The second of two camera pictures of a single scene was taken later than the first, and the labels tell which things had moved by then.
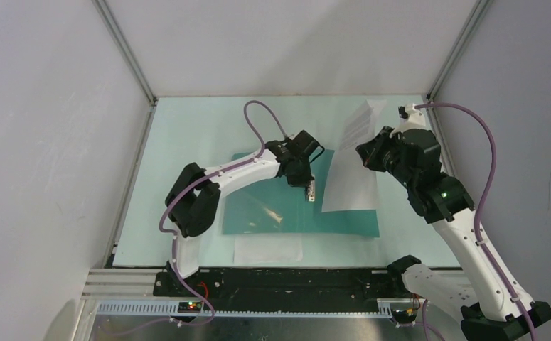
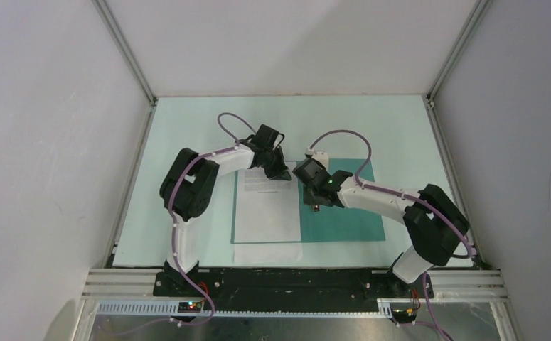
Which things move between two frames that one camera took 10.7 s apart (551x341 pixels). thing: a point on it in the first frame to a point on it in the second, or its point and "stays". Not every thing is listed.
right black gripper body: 382,157 to 310,197
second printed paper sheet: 271,249 stays
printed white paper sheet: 351,185 to 266,209
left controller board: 190,307 stays
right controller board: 404,312 stays
